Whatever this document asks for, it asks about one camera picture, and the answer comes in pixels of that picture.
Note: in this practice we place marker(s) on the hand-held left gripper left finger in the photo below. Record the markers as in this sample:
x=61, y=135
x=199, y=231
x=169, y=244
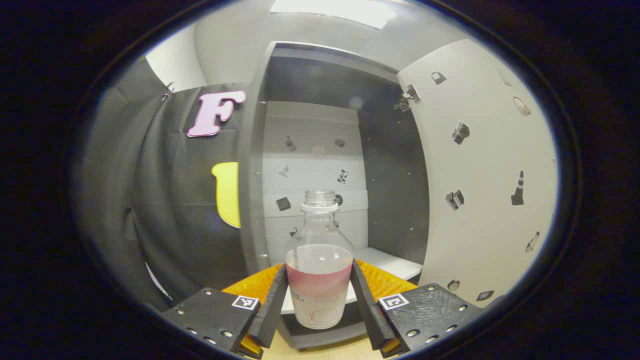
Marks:
x=272, y=315

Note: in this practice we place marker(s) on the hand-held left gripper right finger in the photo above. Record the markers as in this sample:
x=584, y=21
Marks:
x=370, y=315

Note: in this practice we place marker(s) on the clear bottle with pink label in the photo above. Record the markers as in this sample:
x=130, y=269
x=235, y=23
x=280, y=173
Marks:
x=319, y=280

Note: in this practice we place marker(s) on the grey cabinet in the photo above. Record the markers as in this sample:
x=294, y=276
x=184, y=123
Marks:
x=395, y=200

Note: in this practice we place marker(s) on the metal cabinet hinge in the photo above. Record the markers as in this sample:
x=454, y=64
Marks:
x=411, y=95

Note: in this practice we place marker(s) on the black backdrop cloth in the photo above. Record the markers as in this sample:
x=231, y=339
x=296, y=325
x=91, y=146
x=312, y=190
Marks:
x=170, y=200

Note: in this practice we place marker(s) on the black cloth clip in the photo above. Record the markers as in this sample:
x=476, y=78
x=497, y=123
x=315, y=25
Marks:
x=167, y=91

